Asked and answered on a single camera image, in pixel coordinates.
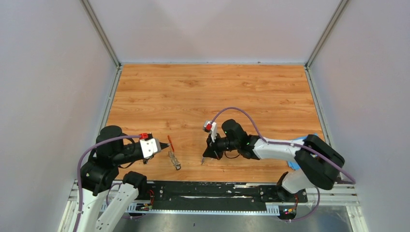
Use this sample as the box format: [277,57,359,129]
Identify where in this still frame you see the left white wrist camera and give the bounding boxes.
[139,133,162,159]

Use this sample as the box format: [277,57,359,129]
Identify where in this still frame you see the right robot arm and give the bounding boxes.
[203,119,345,202]

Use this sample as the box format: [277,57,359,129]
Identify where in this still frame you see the red handled metal key holder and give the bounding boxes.
[167,135,181,171]

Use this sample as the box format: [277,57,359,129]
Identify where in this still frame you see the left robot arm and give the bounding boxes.
[69,125,170,232]

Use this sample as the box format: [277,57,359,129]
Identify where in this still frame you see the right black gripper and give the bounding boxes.
[203,131,240,160]

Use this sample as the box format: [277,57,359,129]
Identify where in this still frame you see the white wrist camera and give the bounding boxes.
[203,120,218,143]
[139,133,162,159]

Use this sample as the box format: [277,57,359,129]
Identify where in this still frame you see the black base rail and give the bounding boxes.
[126,181,308,216]

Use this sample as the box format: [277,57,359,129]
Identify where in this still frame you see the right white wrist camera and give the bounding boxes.
[203,120,218,143]

